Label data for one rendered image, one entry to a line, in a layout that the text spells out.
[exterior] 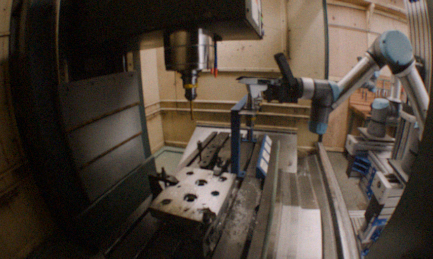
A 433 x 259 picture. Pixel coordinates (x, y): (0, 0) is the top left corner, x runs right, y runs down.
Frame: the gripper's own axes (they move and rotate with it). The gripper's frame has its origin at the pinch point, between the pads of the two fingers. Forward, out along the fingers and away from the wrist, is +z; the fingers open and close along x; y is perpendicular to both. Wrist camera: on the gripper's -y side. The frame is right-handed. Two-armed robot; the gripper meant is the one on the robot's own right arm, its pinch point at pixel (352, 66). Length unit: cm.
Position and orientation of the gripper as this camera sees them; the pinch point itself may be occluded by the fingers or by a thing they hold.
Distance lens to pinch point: 191.0
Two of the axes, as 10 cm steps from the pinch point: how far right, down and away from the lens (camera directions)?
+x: 9.8, -1.4, -1.0
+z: 0.5, -3.3, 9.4
